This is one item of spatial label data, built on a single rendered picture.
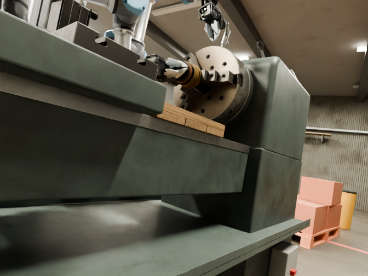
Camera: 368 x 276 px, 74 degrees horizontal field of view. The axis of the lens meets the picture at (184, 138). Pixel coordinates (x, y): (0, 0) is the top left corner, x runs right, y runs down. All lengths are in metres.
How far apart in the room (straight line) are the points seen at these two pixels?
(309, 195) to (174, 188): 3.20
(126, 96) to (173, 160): 0.25
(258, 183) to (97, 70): 0.75
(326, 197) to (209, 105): 2.94
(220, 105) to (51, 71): 0.66
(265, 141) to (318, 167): 8.55
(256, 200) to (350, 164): 8.58
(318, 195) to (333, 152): 5.89
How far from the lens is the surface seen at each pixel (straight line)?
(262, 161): 0.99
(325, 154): 9.55
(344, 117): 9.72
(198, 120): 0.68
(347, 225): 5.09
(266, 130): 1.01
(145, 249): 0.68
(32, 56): 0.38
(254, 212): 1.01
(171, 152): 0.62
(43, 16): 1.46
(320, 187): 3.73
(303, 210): 3.19
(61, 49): 0.40
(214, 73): 0.91
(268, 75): 1.06
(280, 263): 1.29
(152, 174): 0.59
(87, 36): 0.45
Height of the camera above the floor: 0.79
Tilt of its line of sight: 4 degrees up
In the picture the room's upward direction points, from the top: 10 degrees clockwise
